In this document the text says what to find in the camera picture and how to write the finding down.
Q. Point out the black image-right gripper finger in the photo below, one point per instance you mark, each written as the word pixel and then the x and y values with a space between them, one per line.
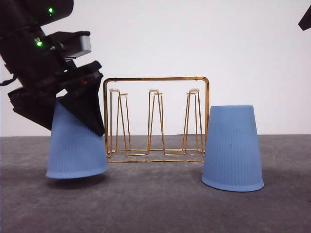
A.
pixel 305 21

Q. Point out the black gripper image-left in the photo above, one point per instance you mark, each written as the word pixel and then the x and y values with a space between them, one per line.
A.
pixel 35 64

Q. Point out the blue ribbed cup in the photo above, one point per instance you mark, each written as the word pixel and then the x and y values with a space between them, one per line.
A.
pixel 232 160
pixel 77 150

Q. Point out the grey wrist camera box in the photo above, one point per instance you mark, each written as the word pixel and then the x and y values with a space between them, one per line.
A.
pixel 76 45

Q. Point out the gold wire cup rack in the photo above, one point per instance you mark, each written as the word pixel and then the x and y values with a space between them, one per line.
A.
pixel 156 119

